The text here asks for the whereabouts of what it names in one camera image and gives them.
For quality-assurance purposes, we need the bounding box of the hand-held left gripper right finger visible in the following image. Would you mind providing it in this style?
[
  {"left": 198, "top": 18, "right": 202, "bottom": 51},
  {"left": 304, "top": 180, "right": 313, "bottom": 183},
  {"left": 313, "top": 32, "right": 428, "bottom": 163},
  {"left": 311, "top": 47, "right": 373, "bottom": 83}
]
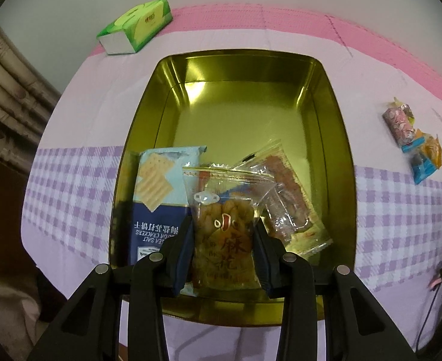
[{"left": 253, "top": 222, "right": 419, "bottom": 361}]

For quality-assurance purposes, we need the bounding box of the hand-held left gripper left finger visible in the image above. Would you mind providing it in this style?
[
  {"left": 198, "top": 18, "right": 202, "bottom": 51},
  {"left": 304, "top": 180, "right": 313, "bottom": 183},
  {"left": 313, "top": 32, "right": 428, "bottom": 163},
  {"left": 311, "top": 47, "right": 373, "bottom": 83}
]
[{"left": 27, "top": 214, "right": 195, "bottom": 361}]

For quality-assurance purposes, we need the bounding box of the yellow snack packet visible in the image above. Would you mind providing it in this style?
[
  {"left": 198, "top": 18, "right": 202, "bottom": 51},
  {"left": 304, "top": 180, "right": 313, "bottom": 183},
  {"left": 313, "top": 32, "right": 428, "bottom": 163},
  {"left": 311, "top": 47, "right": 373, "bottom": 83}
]
[{"left": 418, "top": 133, "right": 442, "bottom": 170}]

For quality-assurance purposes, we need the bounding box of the blue snack packet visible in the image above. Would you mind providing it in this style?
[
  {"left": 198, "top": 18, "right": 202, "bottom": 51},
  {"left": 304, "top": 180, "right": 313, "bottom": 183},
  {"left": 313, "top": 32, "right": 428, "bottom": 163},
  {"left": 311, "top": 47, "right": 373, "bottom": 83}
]
[{"left": 401, "top": 139, "right": 437, "bottom": 186}]

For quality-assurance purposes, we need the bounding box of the clear fried twist snack packet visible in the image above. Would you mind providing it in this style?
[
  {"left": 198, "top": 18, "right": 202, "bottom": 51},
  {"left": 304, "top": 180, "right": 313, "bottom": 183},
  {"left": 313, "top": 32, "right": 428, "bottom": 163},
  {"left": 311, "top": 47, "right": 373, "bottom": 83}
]
[{"left": 182, "top": 163, "right": 272, "bottom": 290}]

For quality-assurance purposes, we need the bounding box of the clear orange snack packet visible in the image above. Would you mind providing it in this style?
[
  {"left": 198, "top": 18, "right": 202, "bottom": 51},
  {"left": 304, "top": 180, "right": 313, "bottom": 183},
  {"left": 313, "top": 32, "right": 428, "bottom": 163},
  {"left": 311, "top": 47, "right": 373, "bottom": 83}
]
[{"left": 230, "top": 139, "right": 334, "bottom": 260}]

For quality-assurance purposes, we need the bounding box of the light blue cracker packet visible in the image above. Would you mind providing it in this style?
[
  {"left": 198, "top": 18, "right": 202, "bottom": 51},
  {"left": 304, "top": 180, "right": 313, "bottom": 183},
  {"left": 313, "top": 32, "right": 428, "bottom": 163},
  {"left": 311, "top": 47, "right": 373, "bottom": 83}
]
[{"left": 125, "top": 145, "right": 207, "bottom": 296}]

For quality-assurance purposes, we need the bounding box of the pink patterned snack packet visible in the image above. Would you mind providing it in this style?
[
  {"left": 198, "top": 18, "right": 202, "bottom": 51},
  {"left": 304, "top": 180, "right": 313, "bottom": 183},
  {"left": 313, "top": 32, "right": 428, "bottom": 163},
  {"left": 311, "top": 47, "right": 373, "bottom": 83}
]
[{"left": 382, "top": 98, "right": 417, "bottom": 148}]

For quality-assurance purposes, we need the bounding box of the gold and maroon tin box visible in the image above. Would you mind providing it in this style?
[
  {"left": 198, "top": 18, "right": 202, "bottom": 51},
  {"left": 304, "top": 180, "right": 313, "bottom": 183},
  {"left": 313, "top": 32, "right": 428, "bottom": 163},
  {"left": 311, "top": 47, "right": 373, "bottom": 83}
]
[{"left": 108, "top": 49, "right": 358, "bottom": 326}]

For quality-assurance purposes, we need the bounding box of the pink and purple checked cloth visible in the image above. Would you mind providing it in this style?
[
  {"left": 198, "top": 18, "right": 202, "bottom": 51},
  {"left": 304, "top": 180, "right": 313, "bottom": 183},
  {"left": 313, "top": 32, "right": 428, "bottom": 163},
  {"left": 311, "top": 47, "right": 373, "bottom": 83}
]
[{"left": 20, "top": 3, "right": 442, "bottom": 361}]

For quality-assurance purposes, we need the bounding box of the beige floral cloth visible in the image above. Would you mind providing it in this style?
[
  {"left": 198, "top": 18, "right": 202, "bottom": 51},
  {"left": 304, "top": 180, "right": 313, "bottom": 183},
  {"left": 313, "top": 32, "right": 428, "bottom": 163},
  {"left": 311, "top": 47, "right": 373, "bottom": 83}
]
[{"left": 0, "top": 267, "right": 43, "bottom": 347}]

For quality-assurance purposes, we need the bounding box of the green tissue pack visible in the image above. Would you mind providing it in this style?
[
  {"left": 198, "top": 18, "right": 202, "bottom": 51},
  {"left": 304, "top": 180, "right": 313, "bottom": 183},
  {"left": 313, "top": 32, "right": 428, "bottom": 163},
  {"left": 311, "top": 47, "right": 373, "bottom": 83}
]
[{"left": 96, "top": 0, "right": 173, "bottom": 56}]

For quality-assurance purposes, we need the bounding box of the beige patterned curtain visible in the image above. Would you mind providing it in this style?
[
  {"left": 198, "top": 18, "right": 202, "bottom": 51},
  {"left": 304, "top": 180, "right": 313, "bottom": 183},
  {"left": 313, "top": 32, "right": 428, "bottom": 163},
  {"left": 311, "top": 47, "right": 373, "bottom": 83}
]
[{"left": 0, "top": 19, "right": 62, "bottom": 151}]

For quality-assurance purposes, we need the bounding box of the dark cable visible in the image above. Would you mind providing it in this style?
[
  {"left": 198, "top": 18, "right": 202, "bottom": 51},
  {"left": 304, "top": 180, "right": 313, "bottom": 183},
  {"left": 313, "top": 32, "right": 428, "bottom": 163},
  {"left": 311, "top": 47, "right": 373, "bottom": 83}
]
[{"left": 414, "top": 258, "right": 442, "bottom": 354}]

